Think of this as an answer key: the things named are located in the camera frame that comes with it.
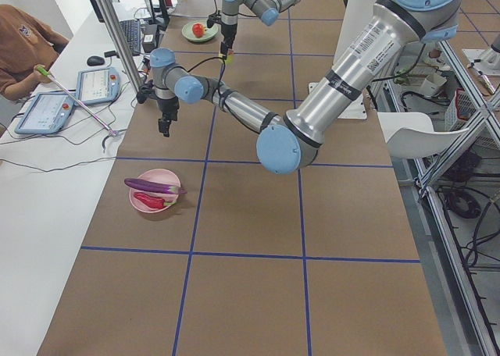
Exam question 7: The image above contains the light green plate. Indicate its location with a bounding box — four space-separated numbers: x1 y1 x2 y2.
181 21 219 43

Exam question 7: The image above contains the red orange pomegranate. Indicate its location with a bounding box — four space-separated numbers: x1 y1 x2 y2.
191 23 206 38

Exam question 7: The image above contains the black computer mouse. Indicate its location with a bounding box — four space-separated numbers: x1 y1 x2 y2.
86 55 105 66

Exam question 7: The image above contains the pink plate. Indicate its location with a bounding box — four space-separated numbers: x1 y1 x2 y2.
127 169 180 213

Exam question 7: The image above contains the red chili pepper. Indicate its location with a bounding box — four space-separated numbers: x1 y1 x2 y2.
133 192 175 209

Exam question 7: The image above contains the far teach pendant tablet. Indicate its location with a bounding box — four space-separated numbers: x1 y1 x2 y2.
76 67 120 105

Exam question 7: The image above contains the teach pendant tablet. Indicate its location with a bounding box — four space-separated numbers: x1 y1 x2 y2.
76 67 120 105
15 92 73 135

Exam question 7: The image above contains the peach with brown stem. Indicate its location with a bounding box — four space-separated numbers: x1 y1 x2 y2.
219 51 234 64

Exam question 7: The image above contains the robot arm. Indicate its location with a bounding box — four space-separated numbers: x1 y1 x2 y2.
207 0 301 60
137 0 462 174

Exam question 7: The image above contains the black keyboard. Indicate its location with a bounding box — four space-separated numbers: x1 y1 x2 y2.
119 20 141 55

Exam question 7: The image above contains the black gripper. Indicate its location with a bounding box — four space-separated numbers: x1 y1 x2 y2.
136 80 180 137
206 12 238 56

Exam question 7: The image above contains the purple eggplant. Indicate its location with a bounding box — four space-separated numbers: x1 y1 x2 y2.
124 178 187 194

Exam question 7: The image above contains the aluminium frame post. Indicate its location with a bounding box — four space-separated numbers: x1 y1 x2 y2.
95 0 142 94

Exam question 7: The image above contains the near teach pendant tablet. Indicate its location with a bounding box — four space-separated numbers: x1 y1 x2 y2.
15 92 73 135

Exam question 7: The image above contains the metal reacher stick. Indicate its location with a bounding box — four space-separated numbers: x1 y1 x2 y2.
34 66 119 151

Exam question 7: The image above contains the seated person brown shirt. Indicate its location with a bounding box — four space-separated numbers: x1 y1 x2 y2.
1 4 70 101

